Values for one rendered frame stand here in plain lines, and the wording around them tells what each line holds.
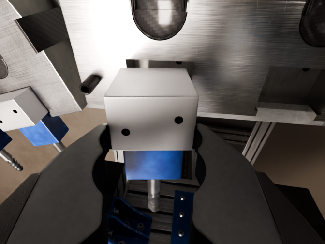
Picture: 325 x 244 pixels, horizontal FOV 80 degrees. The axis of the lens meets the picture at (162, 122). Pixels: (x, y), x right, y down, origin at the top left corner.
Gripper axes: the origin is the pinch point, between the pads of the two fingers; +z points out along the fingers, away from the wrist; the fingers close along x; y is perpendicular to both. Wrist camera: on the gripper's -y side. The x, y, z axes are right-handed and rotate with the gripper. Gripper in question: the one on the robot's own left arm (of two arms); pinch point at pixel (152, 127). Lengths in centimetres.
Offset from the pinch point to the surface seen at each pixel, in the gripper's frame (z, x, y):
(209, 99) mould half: 4.9, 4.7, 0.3
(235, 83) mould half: 4.5, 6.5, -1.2
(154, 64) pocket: 8.0, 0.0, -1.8
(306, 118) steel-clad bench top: 12.7, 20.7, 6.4
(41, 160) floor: 128, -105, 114
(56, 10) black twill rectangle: 14.0, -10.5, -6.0
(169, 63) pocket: 7.8, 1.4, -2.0
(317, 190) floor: 95, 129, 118
